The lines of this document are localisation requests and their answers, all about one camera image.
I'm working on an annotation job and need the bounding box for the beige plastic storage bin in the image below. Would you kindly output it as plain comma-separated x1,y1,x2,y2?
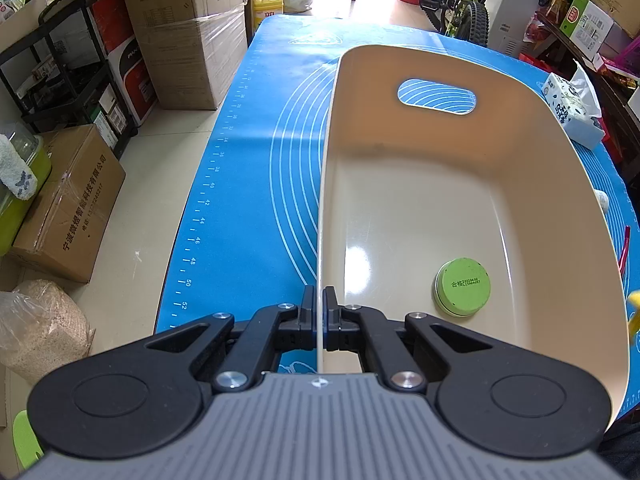
317,46,630,412

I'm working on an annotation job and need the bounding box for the clear bag of grain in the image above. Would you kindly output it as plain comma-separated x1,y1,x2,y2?
1,280,96,386

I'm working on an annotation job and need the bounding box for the large stacked cardboard box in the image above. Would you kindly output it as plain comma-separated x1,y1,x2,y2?
125,0,247,110

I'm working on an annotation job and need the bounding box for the floor cardboard box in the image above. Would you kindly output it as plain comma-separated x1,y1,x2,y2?
9,125,126,284

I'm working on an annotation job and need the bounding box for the blue silicone table mat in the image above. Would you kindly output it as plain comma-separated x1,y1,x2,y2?
156,16,639,415

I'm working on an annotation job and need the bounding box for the green white product box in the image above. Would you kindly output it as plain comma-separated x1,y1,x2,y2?
560,0,614,61

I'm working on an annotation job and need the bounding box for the white tissue box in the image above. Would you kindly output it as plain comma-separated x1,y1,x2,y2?
541,64,605,151

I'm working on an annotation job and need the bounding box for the yellow oil jug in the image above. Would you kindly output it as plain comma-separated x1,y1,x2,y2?
252,0,283,32

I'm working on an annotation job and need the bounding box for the red toy figure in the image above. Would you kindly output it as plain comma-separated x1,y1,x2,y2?
618,226,631,278

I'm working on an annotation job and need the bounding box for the dark wooden side shelf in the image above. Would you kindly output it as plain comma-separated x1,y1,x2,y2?
534,13,639,164

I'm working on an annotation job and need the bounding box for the black metal shelf rack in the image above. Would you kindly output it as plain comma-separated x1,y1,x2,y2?
1,0,137,157

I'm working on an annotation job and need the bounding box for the green lidded plastic container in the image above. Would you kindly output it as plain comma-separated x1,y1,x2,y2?
1,122,52,257

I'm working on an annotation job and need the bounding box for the yellow toy launcher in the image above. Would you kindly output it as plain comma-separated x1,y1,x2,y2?
627,290,640,346

